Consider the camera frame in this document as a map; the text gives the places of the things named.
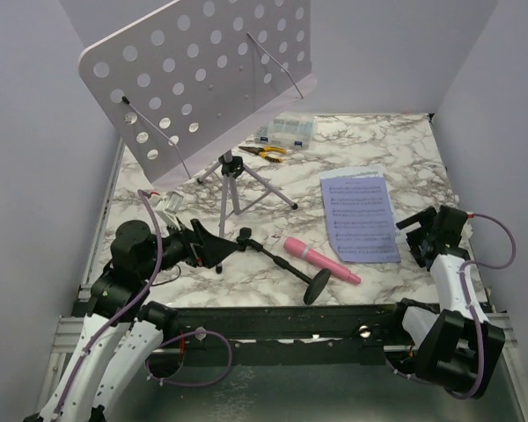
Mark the yellow handled pliers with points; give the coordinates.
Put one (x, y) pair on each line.
(270, 154)

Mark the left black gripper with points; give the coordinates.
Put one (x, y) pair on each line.
(214, 248)

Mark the clear plastic screw box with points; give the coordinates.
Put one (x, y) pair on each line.
(288, 131)

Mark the lilac sheet music page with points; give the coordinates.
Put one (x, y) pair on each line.
(359, 220)

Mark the pink toy microphone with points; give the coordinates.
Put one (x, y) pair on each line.
(301, 250)

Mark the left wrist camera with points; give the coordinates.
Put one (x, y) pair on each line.
(166, 206)

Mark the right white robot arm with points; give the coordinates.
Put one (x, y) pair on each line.
(455, 346)

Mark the white sheet music page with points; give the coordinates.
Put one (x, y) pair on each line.
(365, 172)

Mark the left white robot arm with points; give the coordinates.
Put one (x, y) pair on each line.
(120, 329)

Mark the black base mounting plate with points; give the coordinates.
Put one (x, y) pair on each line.
(285, 336)

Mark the aluminium frame rail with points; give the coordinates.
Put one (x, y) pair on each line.
(69, 328)

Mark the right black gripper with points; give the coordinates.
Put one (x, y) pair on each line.
(422, 233)

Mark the lilac music stand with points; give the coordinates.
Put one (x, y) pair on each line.
(191, 80)

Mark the black microphone stand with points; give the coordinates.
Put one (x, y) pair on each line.
(315, 285)

